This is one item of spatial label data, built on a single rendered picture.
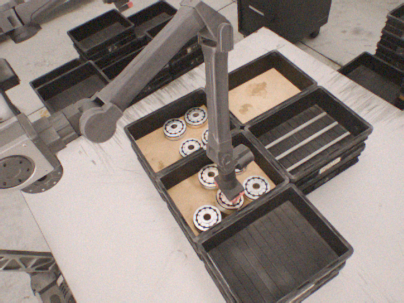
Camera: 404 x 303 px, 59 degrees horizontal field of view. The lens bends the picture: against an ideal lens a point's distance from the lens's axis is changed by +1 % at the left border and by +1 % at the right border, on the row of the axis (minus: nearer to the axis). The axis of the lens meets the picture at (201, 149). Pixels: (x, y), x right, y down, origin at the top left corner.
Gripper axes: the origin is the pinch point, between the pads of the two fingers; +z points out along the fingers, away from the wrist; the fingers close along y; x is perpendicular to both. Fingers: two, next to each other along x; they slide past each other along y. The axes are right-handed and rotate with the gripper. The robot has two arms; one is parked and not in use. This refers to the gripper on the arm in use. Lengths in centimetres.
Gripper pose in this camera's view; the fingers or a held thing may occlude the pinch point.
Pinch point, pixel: (231, 195)
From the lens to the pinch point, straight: 131.4
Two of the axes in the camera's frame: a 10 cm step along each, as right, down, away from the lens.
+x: -8.4, 5.1, -2.0
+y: -5.2, -6.4, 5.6
